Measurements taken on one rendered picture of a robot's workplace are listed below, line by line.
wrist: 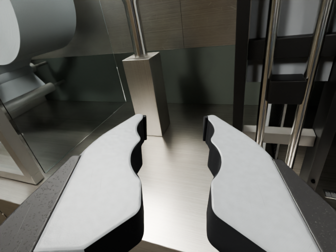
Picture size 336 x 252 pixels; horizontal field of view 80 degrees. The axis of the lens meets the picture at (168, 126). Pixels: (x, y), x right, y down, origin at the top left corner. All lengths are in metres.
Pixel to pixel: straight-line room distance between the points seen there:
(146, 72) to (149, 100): 0.09
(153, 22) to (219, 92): 0.38
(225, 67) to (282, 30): 0.48
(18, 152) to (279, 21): 0.65
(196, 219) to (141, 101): 0.39
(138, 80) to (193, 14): 0.33
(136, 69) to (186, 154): 0.30
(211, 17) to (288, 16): 0.46
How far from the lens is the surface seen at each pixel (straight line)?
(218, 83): 0.86
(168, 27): 0.85
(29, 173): 0.70
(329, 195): 0.58
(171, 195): 0.52
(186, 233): 0.46
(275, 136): 0.43
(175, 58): 0.87
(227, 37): 0.81
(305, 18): 0.38
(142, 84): 0.65
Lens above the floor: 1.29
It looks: 31 degrees down
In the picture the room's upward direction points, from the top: 9 degrees counter-clockwise
